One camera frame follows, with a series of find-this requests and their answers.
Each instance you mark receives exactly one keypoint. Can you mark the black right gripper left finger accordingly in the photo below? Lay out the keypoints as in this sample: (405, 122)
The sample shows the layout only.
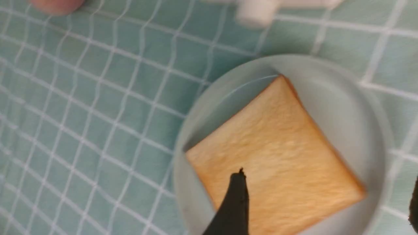
(232, 217)

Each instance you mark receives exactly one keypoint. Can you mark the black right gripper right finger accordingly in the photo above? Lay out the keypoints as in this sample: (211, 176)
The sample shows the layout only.
(413, 207)

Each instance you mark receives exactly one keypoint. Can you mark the toasted bread slice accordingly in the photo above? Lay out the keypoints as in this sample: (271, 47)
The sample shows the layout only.
(295, 178)

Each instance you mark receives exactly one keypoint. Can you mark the pale green round plate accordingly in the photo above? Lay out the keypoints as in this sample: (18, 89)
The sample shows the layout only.
(351, 119)

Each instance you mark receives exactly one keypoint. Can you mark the green checked tablecloth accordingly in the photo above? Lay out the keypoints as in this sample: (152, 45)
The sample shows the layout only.
(92, 102)

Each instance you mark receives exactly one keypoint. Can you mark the white two-slot toaster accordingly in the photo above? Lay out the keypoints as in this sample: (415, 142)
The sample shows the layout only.
(261, 13)

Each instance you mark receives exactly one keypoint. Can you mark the pink peach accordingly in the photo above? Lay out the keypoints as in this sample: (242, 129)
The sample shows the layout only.
(57, 7)

